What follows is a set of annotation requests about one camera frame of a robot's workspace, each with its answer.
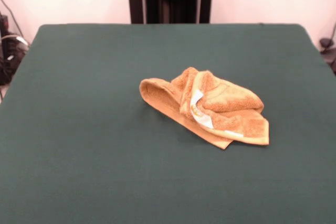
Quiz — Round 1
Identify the orange terry towel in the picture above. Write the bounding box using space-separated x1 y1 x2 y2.
139 67 270 151

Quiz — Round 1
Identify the dark green tablecloth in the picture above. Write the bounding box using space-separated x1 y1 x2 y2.
0 23 336 224

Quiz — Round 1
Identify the thin grey cable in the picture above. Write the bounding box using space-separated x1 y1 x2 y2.
0 0 26 41

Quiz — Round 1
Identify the black cable bundle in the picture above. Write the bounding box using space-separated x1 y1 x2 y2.
0 34 29 86

